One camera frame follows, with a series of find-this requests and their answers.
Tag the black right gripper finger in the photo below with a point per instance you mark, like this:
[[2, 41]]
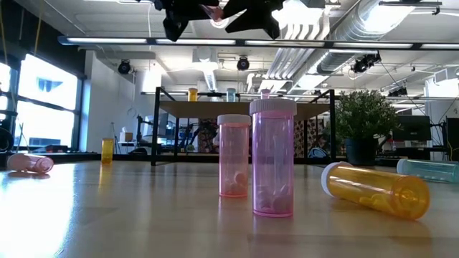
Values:
[[261, 16], [236, 8]]

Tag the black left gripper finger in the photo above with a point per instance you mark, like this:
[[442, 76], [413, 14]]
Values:
[[175, 21]]

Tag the pink medicine bottle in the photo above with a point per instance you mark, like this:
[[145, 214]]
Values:
[[234, 157], [28, 163], [212, 11]]

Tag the orange medicine bottle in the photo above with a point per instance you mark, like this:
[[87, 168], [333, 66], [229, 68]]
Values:
[[192, 96], [374, 190], [107, 152]]

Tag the purple medicine bottle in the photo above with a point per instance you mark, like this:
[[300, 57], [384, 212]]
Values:
[[265, 95], [273, 161]]

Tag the green medicine bottle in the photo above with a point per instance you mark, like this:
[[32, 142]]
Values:
[[430, 171], [231, 96]]

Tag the black ceiling spotlight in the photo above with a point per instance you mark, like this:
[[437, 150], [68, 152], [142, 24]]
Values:
[[243, 63], [364, 62], [124, 67]]

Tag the long ceiling light bar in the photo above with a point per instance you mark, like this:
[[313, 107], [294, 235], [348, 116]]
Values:
[[107, 40]]

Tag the green potted plant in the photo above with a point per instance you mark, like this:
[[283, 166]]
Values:
[[362, 114]]

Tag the large window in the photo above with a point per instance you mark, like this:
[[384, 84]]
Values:
[[46, 82]]

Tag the black computer monitor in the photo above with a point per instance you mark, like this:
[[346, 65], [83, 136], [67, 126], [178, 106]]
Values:
[[412, 127]]

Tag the silver ventilation duct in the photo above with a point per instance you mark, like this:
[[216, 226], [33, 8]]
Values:
[[358, 28]]

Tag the black aluminium rig frame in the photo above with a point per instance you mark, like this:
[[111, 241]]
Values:
[[79, 157]]

